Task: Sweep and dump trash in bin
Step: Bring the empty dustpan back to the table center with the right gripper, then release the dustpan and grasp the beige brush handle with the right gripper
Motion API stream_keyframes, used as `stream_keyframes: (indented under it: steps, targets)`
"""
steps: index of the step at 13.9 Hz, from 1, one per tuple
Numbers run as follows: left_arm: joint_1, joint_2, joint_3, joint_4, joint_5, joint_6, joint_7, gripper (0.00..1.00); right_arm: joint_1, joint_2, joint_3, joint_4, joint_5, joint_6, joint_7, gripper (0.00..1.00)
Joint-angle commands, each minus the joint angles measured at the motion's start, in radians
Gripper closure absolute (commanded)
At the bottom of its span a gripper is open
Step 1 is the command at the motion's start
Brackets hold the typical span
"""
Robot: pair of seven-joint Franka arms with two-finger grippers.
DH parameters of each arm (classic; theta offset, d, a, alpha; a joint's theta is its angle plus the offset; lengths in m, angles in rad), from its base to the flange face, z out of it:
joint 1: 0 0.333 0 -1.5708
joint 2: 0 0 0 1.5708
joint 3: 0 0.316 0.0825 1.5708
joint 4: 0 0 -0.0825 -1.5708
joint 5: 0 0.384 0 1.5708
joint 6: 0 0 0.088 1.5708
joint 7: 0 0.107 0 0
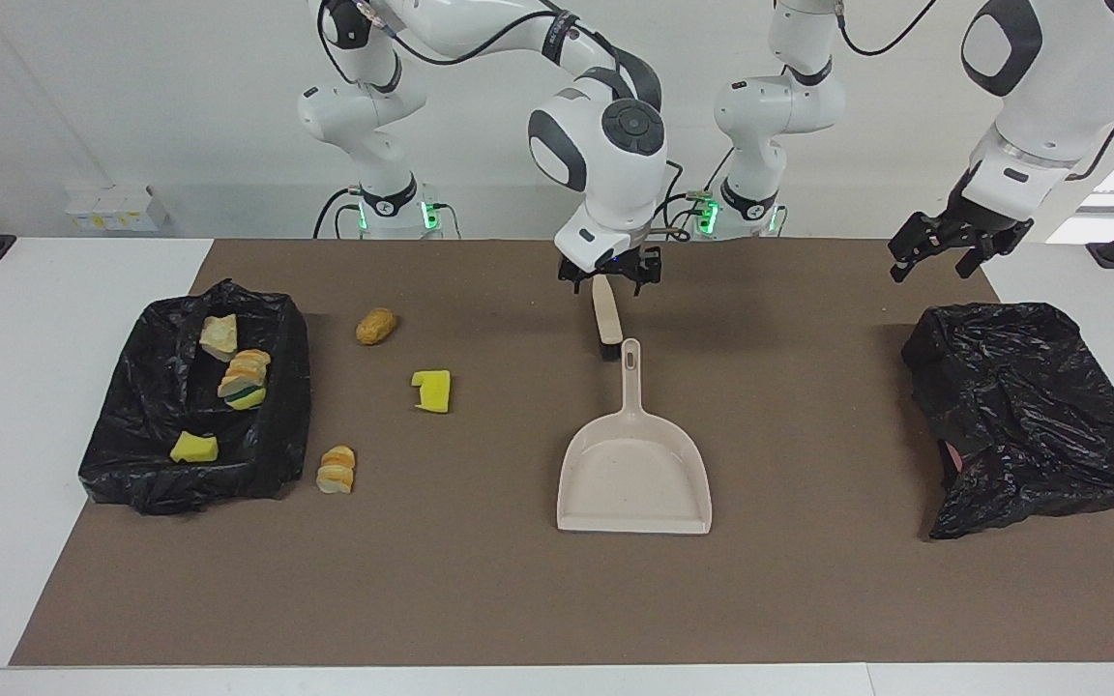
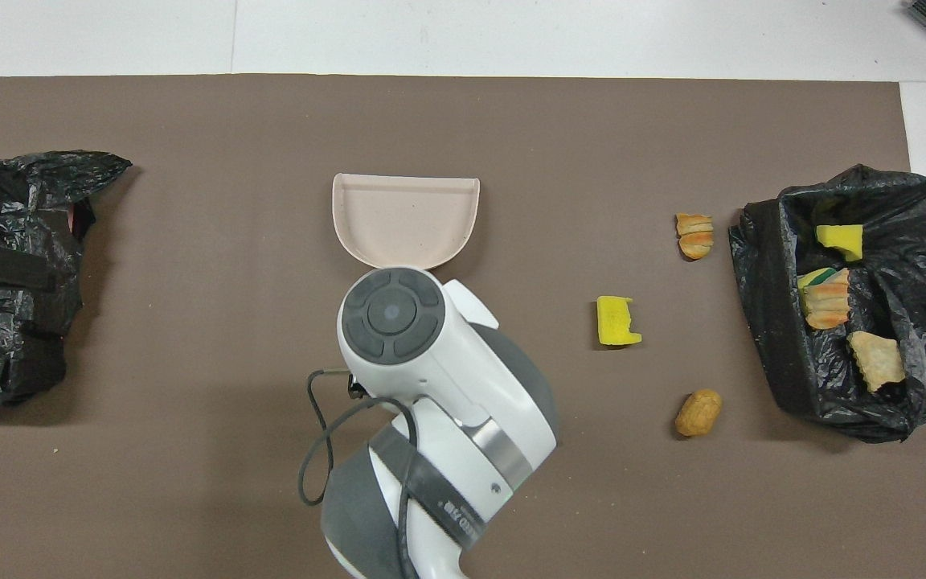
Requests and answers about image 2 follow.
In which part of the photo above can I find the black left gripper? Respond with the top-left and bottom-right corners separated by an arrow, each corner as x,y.
0,246 -> 55,292

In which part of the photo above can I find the beige plastic dustpan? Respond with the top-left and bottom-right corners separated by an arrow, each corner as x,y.
332,173 -> 481,270

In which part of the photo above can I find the notched yellow sponge block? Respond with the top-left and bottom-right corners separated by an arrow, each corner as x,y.
597,296 -> 642,347

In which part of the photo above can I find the brown bread roll toy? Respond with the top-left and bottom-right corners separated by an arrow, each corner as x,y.
675,389 -> 723,437

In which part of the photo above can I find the striped toy croissant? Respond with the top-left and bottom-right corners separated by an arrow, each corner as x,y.
801,269 -> 851,331
676,213 -> 714,260

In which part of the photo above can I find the small curved yellow sponge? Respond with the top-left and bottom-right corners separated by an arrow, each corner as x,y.
815,224 -> 864,262

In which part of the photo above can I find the pale toast slice toy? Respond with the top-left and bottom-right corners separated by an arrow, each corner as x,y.
847,331 -> 906,393

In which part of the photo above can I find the crumpled black trash bag bin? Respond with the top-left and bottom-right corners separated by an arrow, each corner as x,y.
0,150 -> 133,407

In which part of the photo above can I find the open black trash bag bin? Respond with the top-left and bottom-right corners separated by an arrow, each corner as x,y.
727,165 -> 926,445

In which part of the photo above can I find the brown table mat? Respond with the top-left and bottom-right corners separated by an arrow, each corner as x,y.
0,75 -> 926,579

